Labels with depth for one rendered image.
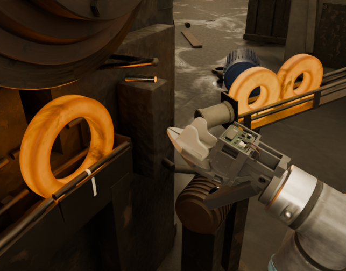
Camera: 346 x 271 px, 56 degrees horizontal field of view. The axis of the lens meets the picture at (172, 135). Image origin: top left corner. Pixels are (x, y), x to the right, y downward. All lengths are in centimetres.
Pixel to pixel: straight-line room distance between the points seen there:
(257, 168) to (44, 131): 33
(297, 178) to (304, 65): 50
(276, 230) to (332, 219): 99
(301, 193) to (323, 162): 151
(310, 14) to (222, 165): 263
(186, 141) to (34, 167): 25
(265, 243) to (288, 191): 94
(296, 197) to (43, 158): 39
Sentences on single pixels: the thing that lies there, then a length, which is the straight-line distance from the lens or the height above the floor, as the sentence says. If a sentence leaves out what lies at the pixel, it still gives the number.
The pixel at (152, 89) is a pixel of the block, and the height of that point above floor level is 80.
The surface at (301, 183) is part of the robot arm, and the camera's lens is 53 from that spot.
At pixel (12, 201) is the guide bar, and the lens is 59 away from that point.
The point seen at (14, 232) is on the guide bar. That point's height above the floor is 70.
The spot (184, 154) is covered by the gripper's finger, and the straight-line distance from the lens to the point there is 56.
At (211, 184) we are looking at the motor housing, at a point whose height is 53.
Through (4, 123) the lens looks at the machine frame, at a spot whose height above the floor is 81.
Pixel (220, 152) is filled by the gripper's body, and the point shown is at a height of 76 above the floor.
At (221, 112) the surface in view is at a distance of 84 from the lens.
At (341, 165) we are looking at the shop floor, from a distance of 206.
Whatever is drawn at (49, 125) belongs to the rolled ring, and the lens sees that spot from 52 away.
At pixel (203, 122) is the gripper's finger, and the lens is 58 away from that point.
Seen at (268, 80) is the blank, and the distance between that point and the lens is 91.
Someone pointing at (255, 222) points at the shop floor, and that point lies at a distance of 153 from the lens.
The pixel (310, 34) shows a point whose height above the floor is 43.
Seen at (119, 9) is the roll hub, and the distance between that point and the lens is 44.
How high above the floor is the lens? 105
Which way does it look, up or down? 30 degrees down
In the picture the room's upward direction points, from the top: straight up
